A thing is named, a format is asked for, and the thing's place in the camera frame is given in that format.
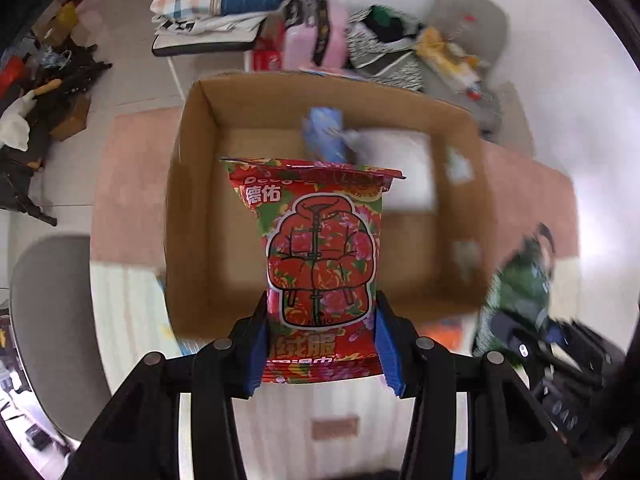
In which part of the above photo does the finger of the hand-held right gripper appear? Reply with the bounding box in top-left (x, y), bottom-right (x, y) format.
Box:
top-left (529, 222), bottom-right (557, 283)

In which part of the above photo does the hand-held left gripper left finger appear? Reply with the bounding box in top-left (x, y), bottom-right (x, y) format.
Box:
top-left (62, 292), bottom-right (273, 480)

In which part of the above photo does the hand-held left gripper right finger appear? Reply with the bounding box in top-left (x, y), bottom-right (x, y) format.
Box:
top-left (375, 291), bottom-right (583, 480)

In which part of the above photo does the green soft packet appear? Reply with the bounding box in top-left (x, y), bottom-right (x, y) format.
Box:
top-left (474, 237), bottom-right (553, 358)

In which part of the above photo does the red floral snack packet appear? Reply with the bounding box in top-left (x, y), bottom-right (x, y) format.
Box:
top-left (219, 157), bottom-right (407, 387)

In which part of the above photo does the brown cardboard box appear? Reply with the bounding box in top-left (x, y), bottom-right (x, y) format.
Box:
top-left (164, 72), bottom-right (499, 339)

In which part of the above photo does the white soft packet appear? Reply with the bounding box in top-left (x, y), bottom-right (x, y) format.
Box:
top-left (356, 129), bottom-right (437, 214)

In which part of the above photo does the blue soft packet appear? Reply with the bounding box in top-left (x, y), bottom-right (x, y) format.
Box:
top-left (300, 106), bottom-right (362, 164)

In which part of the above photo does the pale striped tablecloth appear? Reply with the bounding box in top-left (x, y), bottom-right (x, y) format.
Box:
top-left (90, 261), bottom-right (483, 480)

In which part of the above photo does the grey round chair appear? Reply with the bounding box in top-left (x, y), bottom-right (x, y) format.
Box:
top-left (9, 235), bottom-right (114, 442)

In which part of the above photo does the yellow plush toy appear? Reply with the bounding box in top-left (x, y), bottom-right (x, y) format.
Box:
top-left (414, 27), bottom-right (482, 88)

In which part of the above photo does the pink table mat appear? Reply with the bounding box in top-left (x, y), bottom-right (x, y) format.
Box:
top-left (90, 107), bottom-right (579, 281)

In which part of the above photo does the grey cushion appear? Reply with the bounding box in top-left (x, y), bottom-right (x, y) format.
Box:
top-left (425, 0), bottom-right (511, 68)

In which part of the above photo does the black white striped cloth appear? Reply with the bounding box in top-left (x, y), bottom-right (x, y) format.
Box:
top-left (346, 5), bottom-right (426, 94)

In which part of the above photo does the red box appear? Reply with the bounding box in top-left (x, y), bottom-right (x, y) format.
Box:
top-left (252, 48), bottom-right (286, 74)

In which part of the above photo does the small cardboard box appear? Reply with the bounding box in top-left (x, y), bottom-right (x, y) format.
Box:
top-left (49, 94), bottom-right (92, 142)

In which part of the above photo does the pink bag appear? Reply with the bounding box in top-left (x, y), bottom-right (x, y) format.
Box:
top-left (281, 0), bottom-right (351, 69)

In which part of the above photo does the white printed folded cloth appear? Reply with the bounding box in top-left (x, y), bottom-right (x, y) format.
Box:
top-left (151, 11), bottom-right (269, 37)

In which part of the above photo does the black tripod pile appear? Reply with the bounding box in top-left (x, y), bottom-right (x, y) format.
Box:
top-left (0, 44), bottom-right (114, 228)

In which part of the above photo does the yellow bag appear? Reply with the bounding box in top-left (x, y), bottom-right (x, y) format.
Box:
top-left (49, 2), bottom-right (79, 42)

